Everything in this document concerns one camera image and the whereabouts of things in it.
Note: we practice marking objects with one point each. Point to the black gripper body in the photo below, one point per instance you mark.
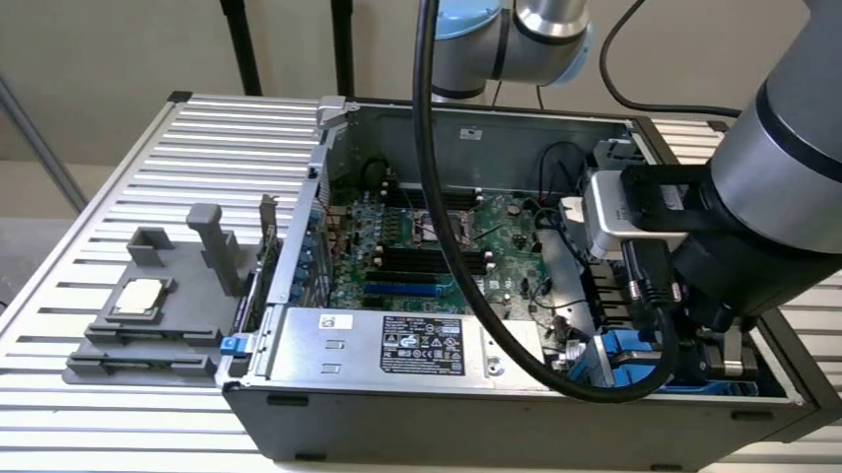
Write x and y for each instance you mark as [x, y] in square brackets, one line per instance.
[713, 315]

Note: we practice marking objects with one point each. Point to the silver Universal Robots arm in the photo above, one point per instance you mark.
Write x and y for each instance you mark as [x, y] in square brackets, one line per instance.
[775, 148]

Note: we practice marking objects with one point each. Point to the blue disk bay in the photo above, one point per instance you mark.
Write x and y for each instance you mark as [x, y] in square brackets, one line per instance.
[624, 359]

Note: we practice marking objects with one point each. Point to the blue expansion slot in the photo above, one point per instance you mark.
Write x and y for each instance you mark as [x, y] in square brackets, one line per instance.
[401, 290]

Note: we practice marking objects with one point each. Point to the green motherboard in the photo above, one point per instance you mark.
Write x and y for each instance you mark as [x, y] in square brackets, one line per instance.
[509, 246]

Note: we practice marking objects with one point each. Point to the black open PC case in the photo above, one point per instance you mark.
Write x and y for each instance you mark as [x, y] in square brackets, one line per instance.
[460, 424]

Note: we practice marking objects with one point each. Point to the CPU socket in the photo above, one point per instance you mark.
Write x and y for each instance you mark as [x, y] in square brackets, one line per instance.
[433, 227]

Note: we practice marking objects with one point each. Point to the silver power supply unit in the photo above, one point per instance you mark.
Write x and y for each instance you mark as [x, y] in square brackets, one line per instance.
[368, 345]

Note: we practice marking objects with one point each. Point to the blue case latch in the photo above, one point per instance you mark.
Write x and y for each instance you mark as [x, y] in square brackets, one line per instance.
[233, 345]

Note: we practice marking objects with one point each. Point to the black stand pole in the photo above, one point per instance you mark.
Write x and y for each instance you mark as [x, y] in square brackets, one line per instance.
[244, 49]
[343, 49]

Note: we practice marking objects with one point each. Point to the grey parts rack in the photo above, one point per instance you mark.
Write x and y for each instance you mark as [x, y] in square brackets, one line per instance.
[164, 325]

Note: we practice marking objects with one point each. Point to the silver CPU chip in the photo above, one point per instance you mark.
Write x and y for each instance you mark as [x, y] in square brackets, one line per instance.
[141, 294]

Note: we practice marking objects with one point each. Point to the RAM stick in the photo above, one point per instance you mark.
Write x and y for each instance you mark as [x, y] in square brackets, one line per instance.
[141, 365]

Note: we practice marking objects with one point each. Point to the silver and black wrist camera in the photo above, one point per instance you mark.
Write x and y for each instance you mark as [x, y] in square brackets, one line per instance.
[608, 217]

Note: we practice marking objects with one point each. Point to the graphics card with metal bracket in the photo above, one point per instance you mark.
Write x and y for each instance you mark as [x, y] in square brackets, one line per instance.
[268, 246]

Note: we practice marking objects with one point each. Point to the grey metal frame leg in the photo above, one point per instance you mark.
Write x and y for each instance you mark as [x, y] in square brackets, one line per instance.
[38, 143]

